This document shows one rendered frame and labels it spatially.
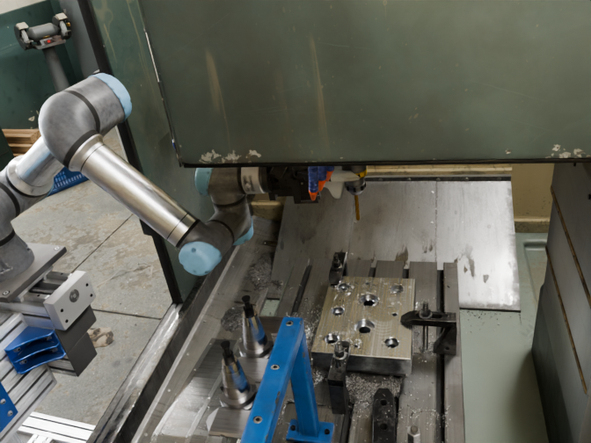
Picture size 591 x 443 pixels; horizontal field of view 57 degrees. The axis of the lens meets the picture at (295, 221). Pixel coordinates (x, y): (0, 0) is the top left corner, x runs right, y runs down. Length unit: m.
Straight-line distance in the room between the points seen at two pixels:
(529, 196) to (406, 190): 0.48
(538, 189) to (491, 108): 1.62
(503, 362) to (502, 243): 0.49
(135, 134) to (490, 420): 1.25
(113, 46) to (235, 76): 0.83
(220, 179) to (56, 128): 0.33
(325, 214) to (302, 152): 1.45
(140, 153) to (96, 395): 1.54
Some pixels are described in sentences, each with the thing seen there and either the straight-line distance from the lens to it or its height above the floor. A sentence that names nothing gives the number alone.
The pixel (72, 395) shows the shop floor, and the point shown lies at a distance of 2.91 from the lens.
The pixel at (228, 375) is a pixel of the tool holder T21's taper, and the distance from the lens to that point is 0.90.
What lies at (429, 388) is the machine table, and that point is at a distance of 1.34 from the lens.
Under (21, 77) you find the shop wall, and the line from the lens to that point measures 6.73.
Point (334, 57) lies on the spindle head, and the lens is 0.69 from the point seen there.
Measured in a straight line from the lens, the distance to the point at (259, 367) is 0.98.
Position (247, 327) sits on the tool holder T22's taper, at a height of 1.27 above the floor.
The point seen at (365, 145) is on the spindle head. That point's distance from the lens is 0.72.
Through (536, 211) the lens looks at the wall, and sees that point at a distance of 2.35.
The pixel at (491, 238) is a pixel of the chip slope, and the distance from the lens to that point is 2.10.
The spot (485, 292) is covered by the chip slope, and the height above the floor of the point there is 0.65.
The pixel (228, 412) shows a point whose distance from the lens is 0.93.
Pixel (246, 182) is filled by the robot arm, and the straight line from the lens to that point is 1.14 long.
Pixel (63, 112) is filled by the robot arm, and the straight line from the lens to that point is 1.19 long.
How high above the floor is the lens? 1.91
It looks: 31 degrees down
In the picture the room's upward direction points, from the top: 8 degrees counter-clockwise
